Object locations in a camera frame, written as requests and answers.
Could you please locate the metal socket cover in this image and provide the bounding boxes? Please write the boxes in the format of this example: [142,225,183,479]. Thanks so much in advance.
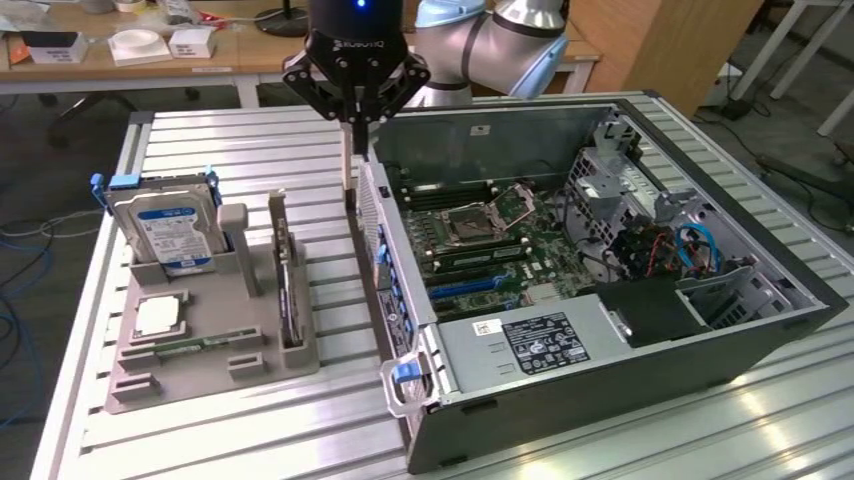
[490,182,539,231]

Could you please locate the grey power supply unit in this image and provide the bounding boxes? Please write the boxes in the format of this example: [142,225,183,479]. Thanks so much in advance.
[419,294,633,394]

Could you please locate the black and white box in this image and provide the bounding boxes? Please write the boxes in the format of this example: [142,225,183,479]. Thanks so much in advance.
[18,30,90,65]

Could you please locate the white table frame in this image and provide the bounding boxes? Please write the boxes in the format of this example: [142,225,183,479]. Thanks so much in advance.
[730,0,854,136]

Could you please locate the open black PC case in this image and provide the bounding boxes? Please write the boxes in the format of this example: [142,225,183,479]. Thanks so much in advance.
[339,97,850,476]

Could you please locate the dark installed RAM stick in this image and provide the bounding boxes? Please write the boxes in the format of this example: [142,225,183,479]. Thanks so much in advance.
[433,238,533,274]

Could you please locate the silver CPU chip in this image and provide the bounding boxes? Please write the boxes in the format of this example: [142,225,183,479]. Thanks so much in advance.
[132,298,186,341]

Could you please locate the blue expansion slot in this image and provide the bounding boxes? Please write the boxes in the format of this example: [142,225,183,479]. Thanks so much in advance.
[425,272,509,301]

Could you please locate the black floor stand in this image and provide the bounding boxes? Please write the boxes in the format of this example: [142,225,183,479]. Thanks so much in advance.
[757,142,854,206]

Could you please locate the wooden cabinet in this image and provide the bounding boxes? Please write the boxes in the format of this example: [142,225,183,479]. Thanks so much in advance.
[566,0,766,119]

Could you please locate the blue wire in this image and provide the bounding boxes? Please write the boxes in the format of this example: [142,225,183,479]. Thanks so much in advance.
[673,224,726,274]

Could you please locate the green motherboard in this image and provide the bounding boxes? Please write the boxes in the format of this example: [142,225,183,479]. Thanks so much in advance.
[386,167,606,324]

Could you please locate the white labelled box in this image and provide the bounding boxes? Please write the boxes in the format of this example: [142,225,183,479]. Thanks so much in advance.
[168,27,219,60]

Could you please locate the green RAM stick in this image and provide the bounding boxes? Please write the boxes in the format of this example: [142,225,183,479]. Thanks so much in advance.
[151,333,259,357]

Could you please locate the blue floor cable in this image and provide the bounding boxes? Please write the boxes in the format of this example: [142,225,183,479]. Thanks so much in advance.
[0,234,55,431]

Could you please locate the CPU socket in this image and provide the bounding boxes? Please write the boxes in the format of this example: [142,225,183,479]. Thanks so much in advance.
[443,202,499,241]

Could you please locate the white round tape holder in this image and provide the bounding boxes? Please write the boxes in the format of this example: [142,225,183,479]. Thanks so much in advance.
[107,28,174,67]

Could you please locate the wooden desk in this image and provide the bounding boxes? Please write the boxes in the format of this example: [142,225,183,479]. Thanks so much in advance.
[0,0,602,96]

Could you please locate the grey plastic parts rack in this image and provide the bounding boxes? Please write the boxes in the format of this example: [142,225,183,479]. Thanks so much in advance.
[99,202,323,416]

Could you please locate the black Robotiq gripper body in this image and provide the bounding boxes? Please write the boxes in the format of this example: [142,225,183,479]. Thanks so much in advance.
[303,0,413,120]

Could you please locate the hard disk with blue caddy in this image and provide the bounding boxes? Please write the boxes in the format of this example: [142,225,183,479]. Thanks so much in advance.
[88,167,233,277]

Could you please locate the graphics card with metal bracket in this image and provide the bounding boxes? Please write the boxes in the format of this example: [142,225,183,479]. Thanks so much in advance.
[267,189,309,351]

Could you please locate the black chair base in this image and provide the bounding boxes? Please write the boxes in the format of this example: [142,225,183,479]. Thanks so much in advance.
[39,87,202,149]

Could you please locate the metal disk bay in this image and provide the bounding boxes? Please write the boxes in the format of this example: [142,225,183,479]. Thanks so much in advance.
[563,119,709,271]

